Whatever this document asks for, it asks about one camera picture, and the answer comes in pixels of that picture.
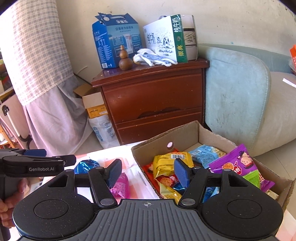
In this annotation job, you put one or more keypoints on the plaid cloth cover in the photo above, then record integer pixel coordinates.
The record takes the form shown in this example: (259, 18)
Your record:
(41, 74)

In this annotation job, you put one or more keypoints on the light blue snack packet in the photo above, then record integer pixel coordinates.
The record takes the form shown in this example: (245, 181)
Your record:
(205, 155)

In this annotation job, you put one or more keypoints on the yellow snack packet with barcode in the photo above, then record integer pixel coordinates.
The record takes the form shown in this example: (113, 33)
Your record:
(163, 165)

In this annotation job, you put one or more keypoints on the purple snack bag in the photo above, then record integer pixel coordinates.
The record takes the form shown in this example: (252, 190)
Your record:
(240, 162)

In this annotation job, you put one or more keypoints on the brown wooden nightstand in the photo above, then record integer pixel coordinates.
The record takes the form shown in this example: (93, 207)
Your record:
(146, 101)

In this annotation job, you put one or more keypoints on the cardboard milk box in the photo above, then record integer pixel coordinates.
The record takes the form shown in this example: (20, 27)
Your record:
(186, 138)

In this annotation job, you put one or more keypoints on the small yellow snack packet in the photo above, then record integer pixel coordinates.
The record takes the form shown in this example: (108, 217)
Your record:
(169, 193)

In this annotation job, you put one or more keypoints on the open small cardboard box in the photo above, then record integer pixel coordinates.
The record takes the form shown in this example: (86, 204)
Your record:
(92, 100)

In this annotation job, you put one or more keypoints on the blue product box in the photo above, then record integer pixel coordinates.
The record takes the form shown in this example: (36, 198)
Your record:
(110, 32)

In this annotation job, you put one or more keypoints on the white gloves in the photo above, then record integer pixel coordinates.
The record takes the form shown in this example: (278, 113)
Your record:
(146, 56)

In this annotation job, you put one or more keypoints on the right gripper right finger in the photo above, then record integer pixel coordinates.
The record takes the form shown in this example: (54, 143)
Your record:
(193, 180)

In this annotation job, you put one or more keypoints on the white woven sack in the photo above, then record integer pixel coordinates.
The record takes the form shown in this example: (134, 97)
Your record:
(104, 131)

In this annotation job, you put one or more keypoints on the red snack packet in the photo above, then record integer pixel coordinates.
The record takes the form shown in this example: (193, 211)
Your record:
(169, 181)

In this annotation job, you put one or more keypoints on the shiny blue snack bag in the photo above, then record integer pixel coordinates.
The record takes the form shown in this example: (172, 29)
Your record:
(85, 165)

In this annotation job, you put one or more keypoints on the white green milk carton box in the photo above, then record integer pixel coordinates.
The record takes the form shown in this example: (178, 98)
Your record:
(165, 37)

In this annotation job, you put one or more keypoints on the person's left hand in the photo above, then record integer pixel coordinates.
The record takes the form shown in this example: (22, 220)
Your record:
(9, 204)

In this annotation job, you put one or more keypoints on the pink folding chair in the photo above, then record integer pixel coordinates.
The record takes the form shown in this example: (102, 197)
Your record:
(15, 123)

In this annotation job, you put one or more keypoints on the wooden gourd ornament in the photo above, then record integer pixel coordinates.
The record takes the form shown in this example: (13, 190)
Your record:
(125, 62)

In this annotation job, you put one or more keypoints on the green snack packet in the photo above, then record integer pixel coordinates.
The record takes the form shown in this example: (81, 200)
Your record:
(253, 178)

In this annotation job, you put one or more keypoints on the stacked grey white box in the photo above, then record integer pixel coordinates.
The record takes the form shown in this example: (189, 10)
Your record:
(190, 37)

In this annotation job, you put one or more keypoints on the magenta snack packet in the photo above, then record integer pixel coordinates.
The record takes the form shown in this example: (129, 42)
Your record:
(121, 188)

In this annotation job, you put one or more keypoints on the light blue sofa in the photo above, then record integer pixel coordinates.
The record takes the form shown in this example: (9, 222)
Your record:
(250, 96)

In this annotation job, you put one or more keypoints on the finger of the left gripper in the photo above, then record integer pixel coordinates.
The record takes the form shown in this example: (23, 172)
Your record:
(69, 160)
(35, 152)

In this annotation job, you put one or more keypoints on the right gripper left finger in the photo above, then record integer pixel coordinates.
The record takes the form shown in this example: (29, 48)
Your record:
(102, 180)

